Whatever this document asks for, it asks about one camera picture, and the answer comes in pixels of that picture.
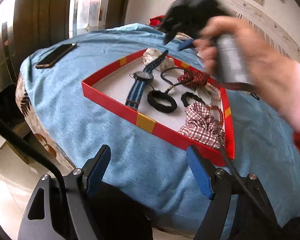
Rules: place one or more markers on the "red white plaid scrunchie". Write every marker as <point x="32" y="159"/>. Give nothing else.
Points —
<point x="200" y="125"/>

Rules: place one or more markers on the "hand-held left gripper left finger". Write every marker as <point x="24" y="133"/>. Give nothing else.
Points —
<point x="98" y="172"/>

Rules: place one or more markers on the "patterned glass door panel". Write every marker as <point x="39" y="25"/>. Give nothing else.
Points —
<point x="90" y="5"/>

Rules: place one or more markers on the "red box with yellow patches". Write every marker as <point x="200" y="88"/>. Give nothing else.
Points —
<point x="165" y="132"/>

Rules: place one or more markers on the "blue cloth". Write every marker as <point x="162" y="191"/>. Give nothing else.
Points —
<point x="115" y="140"/>

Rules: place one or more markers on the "white dotted scrunchie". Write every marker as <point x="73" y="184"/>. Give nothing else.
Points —
<point x="148" y="55"/>

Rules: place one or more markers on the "small black scrunchie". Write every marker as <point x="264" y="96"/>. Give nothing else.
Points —
<point x="185" y="98"/>

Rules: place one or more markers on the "person's right hand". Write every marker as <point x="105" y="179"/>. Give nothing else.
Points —
<point x="262" y="62"/>

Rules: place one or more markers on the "person's right forearm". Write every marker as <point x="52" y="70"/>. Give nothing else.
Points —
<point x="297" y="92"/>

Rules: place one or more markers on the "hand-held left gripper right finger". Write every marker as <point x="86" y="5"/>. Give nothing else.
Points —
<point x="200" y="175"/>

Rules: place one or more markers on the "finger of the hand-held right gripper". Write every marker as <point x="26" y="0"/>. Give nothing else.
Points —
<point x="186" y="45"/>

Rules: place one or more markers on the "brown wooden door frame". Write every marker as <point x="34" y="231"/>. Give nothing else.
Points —
<point x="40" y="5"/>

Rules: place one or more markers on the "red cloth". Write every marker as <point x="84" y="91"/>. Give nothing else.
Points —
<point x="156" y="21"/>

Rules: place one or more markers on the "black smartphone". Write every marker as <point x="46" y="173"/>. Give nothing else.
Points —
<point x="55" y="55"/>

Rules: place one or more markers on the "red patterned scrunchie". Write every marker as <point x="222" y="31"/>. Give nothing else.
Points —
<point x="192" y="78"/>

